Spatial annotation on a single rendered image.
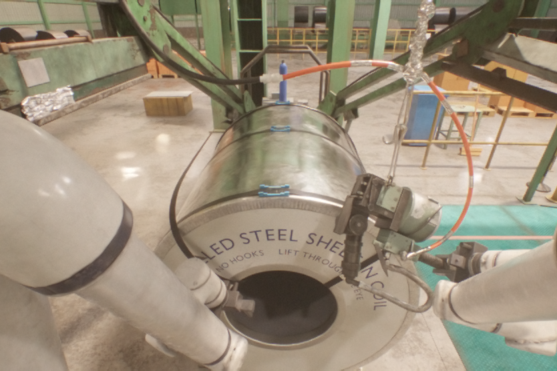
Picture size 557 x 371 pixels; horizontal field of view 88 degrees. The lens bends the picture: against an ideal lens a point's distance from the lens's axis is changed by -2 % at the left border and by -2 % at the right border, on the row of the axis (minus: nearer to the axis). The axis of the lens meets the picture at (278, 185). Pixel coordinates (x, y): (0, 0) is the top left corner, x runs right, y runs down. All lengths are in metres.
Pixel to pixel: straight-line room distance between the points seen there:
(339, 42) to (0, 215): 5.40
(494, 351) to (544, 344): 1.77
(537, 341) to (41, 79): 1.23
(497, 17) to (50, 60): 1.51
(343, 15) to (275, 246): 4.76
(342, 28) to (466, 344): 4.61
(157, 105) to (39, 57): 6.39
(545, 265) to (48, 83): 1.00
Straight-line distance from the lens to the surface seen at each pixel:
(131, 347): 2.43
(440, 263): 1.06
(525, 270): 0.47
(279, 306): 1.75
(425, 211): 0.95
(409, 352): 2.36
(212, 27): 5.61
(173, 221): 1.18
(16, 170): 0.29
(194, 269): 0.79
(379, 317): 1.49
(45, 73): 0.94
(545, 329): 0.85
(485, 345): 2.62
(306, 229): 1.09
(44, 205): 0.29
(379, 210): 0.90
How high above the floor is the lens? 1.90
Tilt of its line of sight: 29 degrees down
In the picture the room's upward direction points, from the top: straight up
